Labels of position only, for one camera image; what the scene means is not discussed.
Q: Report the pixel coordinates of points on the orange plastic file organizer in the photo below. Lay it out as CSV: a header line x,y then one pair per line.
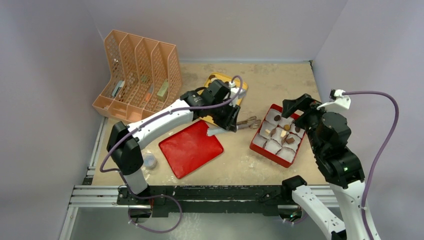
x,y
145,77

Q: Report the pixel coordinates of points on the yellow plastic tray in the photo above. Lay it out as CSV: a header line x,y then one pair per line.
x,y
224,78

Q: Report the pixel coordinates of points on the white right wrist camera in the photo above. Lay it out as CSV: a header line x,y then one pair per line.
x,y
339,103

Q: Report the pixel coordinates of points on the red chocolate box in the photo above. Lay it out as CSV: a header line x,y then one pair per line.
x,y
278,141

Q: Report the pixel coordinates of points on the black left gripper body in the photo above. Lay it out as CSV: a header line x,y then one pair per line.
x,y
222,115

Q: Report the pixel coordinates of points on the metal serving tongs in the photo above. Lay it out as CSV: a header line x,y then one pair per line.
x,y
251,123

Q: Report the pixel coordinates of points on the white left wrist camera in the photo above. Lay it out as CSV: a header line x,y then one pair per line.
x,y
236,93

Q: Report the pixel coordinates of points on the red box lid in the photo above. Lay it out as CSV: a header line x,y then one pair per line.
x,y
190,149

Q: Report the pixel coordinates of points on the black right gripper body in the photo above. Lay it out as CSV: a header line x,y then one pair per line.
x,y
303,108

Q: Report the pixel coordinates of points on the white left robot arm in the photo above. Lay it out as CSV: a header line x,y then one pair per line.
x,y
126,142

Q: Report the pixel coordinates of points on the small clear plastic cup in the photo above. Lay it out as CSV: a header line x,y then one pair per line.
x,y
149,160

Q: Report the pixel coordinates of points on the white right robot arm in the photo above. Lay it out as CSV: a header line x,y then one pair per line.
x,y
328,133

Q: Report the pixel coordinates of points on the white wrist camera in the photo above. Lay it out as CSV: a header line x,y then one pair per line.
x,y
339,103
236,93

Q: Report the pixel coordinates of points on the black aluminium base frame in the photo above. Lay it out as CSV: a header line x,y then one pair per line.
x,y
267,200

